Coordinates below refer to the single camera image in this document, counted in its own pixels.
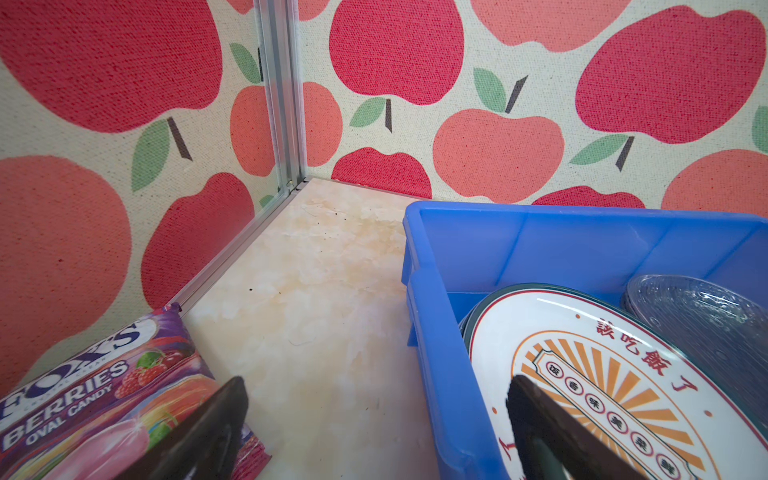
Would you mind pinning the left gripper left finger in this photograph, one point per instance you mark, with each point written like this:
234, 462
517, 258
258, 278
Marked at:
203, 446

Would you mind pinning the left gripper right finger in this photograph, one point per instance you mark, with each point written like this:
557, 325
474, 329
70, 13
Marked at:
552, 444

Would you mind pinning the orange sunburst plate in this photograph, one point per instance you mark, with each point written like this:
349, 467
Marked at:
648, 404

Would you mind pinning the clear textured glass plate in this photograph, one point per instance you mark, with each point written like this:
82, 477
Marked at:
721, 332

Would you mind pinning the blue plastic bin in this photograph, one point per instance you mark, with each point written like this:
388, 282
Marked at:
458, 254

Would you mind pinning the purple cherry snack bag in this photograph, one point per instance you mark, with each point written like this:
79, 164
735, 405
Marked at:
96, 414

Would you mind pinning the left aluminium frame post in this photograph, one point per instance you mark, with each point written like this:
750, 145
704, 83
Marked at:
283, 92

